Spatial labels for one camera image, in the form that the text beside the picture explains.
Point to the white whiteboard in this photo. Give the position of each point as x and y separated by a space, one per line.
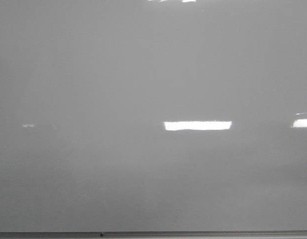
149 115

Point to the aluminium whiteboard bottom frame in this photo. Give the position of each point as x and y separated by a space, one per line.
297 234

